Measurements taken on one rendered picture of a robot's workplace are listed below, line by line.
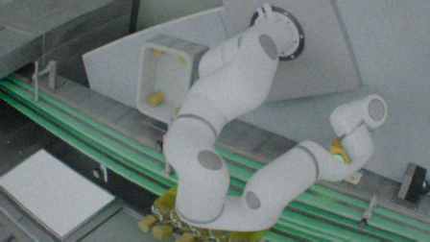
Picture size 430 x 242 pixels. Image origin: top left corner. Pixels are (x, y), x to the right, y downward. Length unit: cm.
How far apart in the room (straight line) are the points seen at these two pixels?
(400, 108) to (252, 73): 52
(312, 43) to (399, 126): 35
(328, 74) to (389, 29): 26
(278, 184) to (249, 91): 18
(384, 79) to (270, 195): 56
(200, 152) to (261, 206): 14
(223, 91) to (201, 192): 19
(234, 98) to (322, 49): 42
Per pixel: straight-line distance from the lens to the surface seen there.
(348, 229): 141
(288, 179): 97
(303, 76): 143
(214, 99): 104
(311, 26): 136
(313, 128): 152
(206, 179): 92
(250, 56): 106
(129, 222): 162
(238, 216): 104
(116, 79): 183
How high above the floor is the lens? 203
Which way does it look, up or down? 51 degrees down
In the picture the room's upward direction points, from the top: 126 degrees counter-clockwise
